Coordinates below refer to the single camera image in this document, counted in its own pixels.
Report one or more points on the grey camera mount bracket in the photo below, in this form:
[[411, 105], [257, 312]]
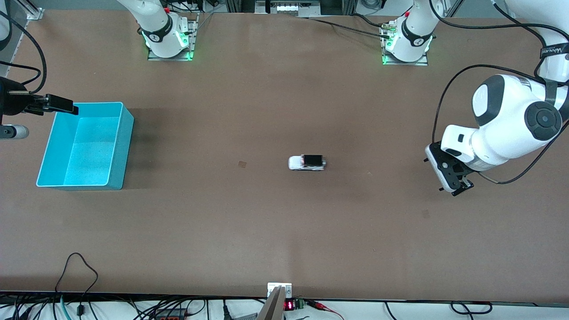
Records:
[[273, 306]]

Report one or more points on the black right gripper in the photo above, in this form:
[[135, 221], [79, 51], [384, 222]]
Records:
[[13, 103]]

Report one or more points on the teal plastic storage bin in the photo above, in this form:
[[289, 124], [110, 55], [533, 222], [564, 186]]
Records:
[[89, 151]]

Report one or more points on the aluminium frame profile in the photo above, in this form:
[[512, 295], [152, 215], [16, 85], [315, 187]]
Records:
[[33, 11]]

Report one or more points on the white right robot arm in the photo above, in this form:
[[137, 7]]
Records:
[[155, 22]]

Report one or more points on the red digit display module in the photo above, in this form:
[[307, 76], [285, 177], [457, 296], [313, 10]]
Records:
[[289, 305]]

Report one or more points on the grey control box with lights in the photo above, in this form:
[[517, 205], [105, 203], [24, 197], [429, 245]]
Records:
[[289, 8]]

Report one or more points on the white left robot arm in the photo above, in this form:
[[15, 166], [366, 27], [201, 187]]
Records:
[[502, 115]]

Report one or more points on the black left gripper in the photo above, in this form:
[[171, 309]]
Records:
[[465, 182]]

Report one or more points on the black power strip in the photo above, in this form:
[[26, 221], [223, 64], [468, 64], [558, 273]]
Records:
[[171, 316]]

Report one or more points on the white jeep toy black roof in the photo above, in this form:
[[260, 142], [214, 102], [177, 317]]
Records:
[[295, 163]]

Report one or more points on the red clip lead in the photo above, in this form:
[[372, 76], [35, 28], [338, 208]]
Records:
[[321, 306]]

